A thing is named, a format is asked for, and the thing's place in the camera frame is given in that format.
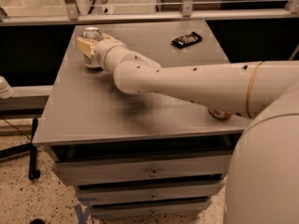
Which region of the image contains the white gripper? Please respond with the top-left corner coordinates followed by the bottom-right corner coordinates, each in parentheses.
top-left (77, 33), bottom-right (125, 71)

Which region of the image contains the white green 7up can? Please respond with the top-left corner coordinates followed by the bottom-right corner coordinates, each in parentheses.
top-left (81, 27), bottom-right (101, 69)

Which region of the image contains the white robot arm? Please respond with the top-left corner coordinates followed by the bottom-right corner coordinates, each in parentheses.
top-left (77, 35), bottom-right (299, 224)

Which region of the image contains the orange soda can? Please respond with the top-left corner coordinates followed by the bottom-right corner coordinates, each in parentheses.
top-left (208, 108), bottom-right (232, 120)

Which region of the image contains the grey metal railing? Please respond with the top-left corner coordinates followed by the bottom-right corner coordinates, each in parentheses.
top-left (0, 0), bottom-right (299, 26)

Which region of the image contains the black snack bar wrapper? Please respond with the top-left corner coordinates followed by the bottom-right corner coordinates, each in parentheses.
top-left (171, 32), bottom-right (203, 49)

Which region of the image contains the white cylinder object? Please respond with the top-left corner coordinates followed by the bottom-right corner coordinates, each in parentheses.
top-left (0, 76), bottom-right (14, 99)

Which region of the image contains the grey drawer cabinet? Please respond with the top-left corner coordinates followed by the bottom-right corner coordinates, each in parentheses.
top-left (32, 20), bottom-right (253, 221)

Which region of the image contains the black tripod leg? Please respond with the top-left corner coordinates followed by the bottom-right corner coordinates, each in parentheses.
top-left (0, 118), bottom-right (41, 181)

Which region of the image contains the grey top drawer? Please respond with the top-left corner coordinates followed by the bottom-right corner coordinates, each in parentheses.
top-left (52, 154), bottom-right (231, 186)

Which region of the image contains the grey drawer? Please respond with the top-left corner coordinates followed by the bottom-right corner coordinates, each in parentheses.
top-left (91, 198), bottom-right (211, 219)
top-left (76, 180), bottom-right (224, 205)
top-left (52, 154), bottom-right (231, 186)

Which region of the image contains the grey middle drawer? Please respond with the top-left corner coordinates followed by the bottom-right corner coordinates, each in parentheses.
top-left (76, 180), bottom-right (224, 205)

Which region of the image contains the blue floor tape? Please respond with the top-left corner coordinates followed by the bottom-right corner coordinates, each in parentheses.
top-left (74, 200), bottom-right (98, 224)

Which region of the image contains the grey bottom drawer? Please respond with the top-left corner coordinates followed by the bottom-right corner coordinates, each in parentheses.
top-left (91, 198), bottom-right (211, 219)

